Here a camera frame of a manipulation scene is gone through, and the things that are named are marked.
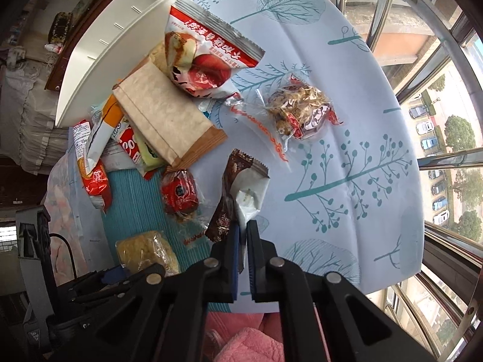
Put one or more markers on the small white red bottle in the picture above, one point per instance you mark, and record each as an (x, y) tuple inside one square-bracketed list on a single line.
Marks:
[(54, 48)]

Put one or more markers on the teal striped placemat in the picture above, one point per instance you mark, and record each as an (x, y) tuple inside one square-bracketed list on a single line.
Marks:
[(136, 203)]

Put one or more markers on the red round pastry packet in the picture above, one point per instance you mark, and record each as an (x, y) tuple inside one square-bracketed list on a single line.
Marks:
[(179, 192)]

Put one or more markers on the brown paper snack packet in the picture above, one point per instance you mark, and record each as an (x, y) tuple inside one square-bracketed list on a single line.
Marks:
[(162, 113)]

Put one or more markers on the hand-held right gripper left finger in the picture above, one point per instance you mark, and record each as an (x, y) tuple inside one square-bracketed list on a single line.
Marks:
[(234, 258)]

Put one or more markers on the green snack packet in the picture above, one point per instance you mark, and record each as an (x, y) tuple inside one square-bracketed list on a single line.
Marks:
[(151, 156)]

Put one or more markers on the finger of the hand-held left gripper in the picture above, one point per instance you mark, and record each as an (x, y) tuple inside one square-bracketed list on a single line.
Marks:
[(98, 284)]

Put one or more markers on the pastel floral blanket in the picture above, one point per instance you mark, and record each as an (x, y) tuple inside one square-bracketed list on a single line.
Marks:
[(75, 215)]

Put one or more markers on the yellow puffed rice packet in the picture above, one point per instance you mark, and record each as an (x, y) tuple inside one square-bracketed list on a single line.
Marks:
[(147, 252)]

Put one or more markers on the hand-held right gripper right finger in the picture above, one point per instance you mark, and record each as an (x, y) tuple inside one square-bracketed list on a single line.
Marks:
[(251, 260)]

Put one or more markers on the clear walnut candy packet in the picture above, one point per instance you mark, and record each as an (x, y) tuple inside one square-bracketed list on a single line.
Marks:
[(298, 109)]

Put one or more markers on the pink fluffy clothing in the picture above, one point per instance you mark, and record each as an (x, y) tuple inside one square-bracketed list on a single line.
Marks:
[(241, 343)]

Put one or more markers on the black floral tin box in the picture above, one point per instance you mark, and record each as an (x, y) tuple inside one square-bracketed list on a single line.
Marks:
[(60, 27)]

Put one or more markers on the white plastic bin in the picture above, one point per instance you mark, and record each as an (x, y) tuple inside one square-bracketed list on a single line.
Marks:
[(113, 45)]

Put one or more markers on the row of parked cars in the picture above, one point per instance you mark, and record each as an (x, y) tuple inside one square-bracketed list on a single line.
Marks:
[(428, 143)]

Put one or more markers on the brown chocolate snack packet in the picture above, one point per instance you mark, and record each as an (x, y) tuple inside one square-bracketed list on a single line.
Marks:
[(230, 173)]

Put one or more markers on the white lace cloth cover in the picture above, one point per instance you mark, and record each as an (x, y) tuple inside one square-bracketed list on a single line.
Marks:
[(22, 105)]

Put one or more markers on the orange white oat bar packet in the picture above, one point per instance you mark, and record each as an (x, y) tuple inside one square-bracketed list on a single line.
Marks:
[(103, 128)]

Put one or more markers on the metal window railing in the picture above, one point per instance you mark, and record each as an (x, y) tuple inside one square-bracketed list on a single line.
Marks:
[(434, 37)]

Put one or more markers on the wooden desk with drawers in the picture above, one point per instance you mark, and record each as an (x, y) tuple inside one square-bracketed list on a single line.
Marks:
[(51, 83)]

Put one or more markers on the beige rice cracker packet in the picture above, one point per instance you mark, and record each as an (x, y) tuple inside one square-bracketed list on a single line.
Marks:
[(156, 55)]

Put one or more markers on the small red white cookie packet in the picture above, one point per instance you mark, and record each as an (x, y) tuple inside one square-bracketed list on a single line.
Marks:
[(128, 146)]

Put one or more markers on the large red white snack bag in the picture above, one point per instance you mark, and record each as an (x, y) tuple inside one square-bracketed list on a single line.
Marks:
[(211, 45)]

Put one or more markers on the long white red biscuit packet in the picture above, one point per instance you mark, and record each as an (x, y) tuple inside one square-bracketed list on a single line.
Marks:
[(92, 177)]

